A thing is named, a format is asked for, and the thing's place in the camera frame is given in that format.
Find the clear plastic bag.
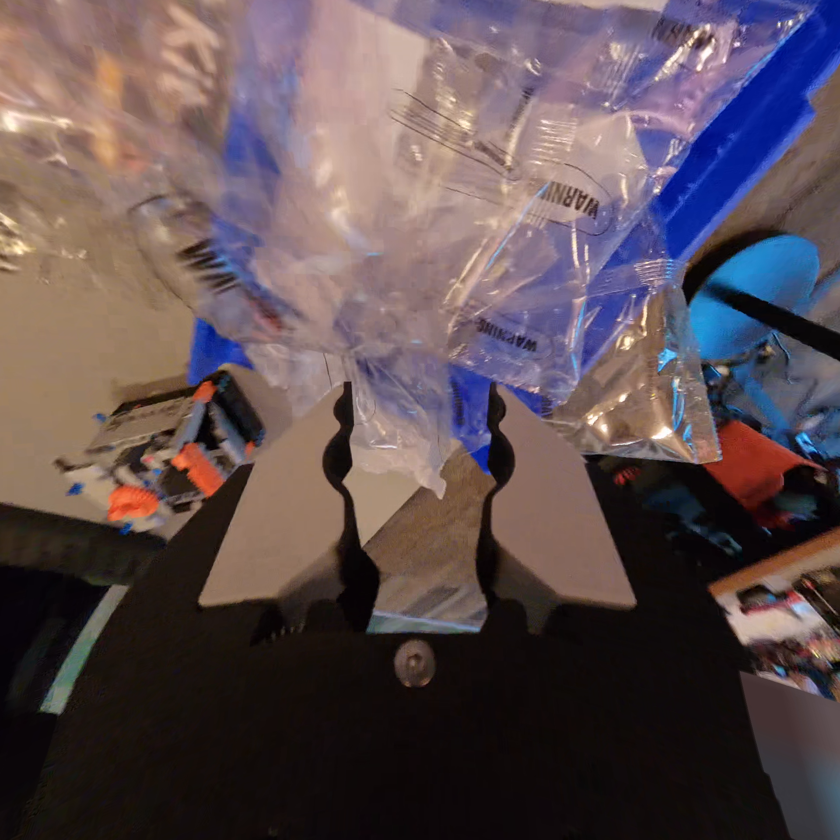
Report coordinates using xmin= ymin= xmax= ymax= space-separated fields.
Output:
xmin=125 ymin=0 xmax=815 ymax=496
xmin=453 ymin=262 xmax=723 ymax=467

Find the red cloth bag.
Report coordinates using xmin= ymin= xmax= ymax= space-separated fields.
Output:
xmin=715 ymin=420 xmax=828 ymax=526

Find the blue plastic bin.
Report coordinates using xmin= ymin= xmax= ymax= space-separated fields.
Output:
xmin=187 ymin=0 xmax=840 ymax=473

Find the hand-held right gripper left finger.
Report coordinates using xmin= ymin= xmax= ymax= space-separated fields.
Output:
xmin=198 ymin=382 xmax=382 ymax=634

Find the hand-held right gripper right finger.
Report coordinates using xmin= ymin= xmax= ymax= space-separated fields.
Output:
xmin=476 ymin=382 xmax=637 ymax=634

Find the partly built brick robot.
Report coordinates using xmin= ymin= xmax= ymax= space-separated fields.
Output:
xmin=56 ymin=371 xmax=266 ymax=536

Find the printed cardboard box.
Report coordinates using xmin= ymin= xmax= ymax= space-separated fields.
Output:
xmin=709 ymin=532 xmax=840 ymax=700

